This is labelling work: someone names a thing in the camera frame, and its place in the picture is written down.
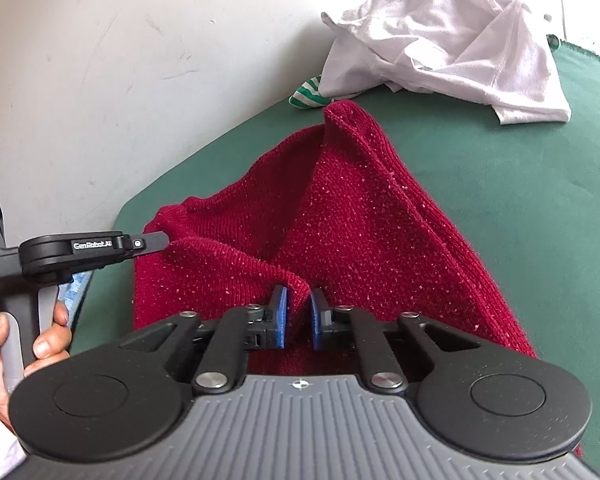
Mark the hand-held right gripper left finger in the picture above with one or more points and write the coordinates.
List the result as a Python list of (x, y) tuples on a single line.
[(280, 317)]

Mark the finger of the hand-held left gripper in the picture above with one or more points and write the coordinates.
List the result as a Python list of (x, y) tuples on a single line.
[(152, 242)]

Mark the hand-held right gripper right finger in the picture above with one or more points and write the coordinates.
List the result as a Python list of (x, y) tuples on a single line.
[(317, 320)]

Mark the dark red knitted sweater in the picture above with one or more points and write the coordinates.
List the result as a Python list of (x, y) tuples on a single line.
[(355, 220)]

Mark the blue floral white towel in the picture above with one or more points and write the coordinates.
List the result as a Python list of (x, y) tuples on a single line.
[(74, 292)]

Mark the green striped white cloth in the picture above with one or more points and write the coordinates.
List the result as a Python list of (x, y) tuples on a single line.
[(307, 95)]

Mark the white shirt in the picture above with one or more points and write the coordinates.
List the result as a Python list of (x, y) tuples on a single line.
[(455, 40)]

